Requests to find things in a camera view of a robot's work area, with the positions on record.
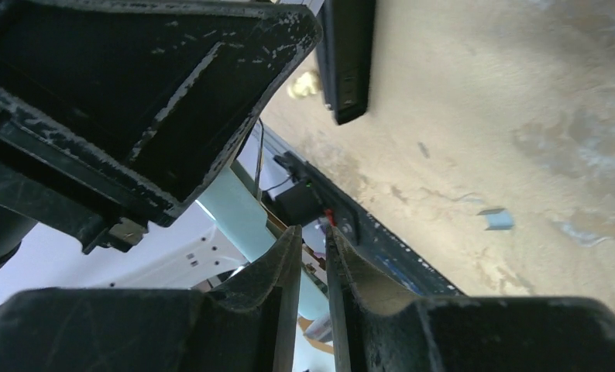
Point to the small grey staple piece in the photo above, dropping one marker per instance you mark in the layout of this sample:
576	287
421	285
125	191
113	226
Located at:
497	219

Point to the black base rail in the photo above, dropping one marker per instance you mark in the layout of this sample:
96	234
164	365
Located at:
314	198

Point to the light blue stapler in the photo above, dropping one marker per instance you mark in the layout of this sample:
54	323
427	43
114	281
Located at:
243	221

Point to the black stapler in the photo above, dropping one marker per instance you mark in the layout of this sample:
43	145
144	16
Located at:
345	56

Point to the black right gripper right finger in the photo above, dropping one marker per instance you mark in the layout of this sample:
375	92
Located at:
380	325

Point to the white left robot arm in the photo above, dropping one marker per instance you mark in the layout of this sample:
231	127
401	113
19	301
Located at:
35	255

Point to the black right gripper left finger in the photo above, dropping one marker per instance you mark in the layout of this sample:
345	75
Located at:
245	324

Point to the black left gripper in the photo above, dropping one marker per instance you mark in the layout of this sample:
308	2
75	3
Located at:
114	114

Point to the aluminium frame rail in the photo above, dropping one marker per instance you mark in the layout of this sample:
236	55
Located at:
261	166

